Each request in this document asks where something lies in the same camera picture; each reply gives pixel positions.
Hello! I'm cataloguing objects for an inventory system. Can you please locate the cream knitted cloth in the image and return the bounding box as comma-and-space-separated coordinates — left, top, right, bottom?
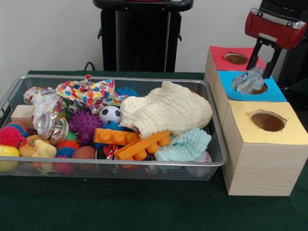
119, 81, 213, 140

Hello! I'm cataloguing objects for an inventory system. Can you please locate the colourful patterned cloth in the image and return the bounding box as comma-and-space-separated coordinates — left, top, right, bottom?
23, 74, 130, 114

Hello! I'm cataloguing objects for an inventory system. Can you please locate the small soccer ball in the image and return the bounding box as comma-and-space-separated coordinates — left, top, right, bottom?
99, 105, 122, 125

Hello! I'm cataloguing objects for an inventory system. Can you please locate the shallow wire mesh bin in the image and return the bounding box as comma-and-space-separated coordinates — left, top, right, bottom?
0, 74, 228, 181

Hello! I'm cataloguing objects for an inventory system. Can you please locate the light blue knitted cloth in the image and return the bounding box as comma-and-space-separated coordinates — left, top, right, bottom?
154, 127, 212, 162

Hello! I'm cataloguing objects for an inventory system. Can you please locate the purple spiky ball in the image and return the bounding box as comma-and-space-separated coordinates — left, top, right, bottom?
69, 110, 103, 146

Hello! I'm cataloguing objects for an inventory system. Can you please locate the dark green table cloth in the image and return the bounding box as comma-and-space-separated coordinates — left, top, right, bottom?
0, 70, 308, 231

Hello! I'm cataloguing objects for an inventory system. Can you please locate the white baseball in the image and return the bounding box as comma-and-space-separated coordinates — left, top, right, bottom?
192, 151, 213, 175

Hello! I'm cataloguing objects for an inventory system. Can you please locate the crushed silver can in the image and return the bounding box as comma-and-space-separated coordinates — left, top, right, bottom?
37, 111, 70, 141

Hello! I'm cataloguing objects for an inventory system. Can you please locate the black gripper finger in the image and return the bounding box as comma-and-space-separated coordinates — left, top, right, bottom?
262, 46, 282, 79
246, 39, 263, 71

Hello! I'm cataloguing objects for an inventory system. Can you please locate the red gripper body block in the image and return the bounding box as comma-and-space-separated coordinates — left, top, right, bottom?
244, 7, 307, 51

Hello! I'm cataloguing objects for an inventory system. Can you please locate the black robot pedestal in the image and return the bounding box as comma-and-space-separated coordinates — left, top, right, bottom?
92, 0, 194, 72

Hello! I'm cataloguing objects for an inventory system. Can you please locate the crushed clear plastic bottle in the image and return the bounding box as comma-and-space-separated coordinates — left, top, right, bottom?
231, 66, 266, 95

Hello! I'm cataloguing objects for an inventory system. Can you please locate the wooden box with three holes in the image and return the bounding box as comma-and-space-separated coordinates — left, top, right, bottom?
204, 45, 308, 197

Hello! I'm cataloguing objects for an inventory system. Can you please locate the black cable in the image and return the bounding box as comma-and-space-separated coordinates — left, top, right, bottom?
83, 61, 102, 72

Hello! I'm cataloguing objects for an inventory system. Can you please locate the black upright panel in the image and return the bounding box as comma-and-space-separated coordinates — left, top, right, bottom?
276, 24, 308, 85

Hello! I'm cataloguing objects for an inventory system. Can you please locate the orange toy building brick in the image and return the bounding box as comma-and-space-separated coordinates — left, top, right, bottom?
93, 128, 171, 161

